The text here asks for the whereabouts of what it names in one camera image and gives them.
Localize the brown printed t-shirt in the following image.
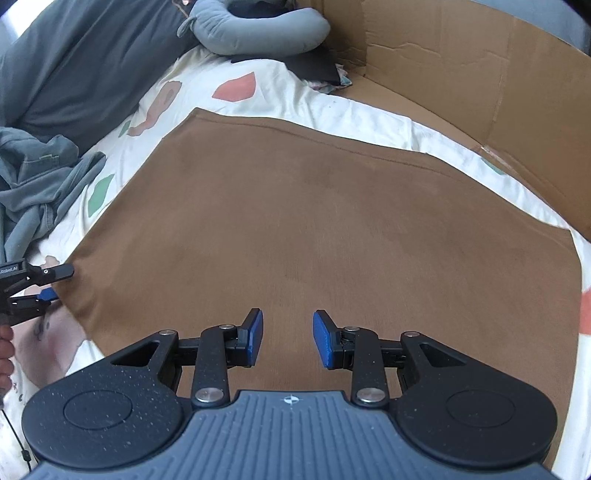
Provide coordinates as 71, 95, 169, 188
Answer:
57, 110, 582, 417

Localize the person left hand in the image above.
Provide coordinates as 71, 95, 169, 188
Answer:
0, 325, 15, 398

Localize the grey denim garment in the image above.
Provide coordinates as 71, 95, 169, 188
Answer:
1, 127, 106, 263

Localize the dark grey pillow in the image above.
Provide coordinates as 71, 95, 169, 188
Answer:
1, 0, 197, 152

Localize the cream bear print bedsheet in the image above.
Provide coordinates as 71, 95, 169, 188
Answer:
28, 48, 590, 479

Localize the black floral cloth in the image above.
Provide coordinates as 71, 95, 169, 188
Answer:
229, 45, 353, 94

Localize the brown cardboard sheet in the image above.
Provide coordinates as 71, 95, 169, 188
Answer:
315, 1, 590, 234

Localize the grey neck pillow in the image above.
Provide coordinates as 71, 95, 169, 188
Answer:
176, 1, 331, 58

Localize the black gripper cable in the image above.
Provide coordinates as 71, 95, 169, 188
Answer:
0, 405, 33, 474

